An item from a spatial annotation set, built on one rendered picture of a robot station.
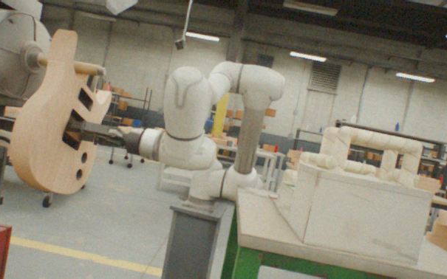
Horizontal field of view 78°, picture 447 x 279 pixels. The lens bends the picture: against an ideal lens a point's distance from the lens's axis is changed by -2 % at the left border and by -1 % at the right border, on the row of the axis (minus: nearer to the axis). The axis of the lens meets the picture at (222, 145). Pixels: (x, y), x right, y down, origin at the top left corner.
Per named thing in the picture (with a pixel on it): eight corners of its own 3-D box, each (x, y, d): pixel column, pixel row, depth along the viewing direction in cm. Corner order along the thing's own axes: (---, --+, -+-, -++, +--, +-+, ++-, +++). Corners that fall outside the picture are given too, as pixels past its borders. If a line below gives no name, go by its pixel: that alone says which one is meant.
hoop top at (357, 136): (339, 139, 63) (342, 125, 62) (333, 138, 66) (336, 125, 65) (424, 156, 63) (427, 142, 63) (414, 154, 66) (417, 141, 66)
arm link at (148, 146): (161, 165, 83) (142, 162, 83) (168, 137, 86) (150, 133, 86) (155, 157, 74) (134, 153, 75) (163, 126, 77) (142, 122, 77)
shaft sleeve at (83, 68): (46, 56, 85) (44, 66, 85) (39, 53, 82) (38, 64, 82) (102, 66, 84) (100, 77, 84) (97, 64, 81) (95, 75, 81)
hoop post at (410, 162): (403, 186, 63) (412, 146, 63) (394, 184, 66) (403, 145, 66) (416, 189, 63) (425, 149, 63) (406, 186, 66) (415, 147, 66)
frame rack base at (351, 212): (302, 244, 62) (319, 170, 61) (285, 222, 77) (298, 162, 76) (417, 266, 63) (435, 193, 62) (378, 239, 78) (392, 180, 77)
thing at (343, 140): (332, 172, 63) (340, 131, 62) (326, 170, 66) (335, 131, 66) (345, 175, 63) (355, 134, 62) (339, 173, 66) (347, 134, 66)
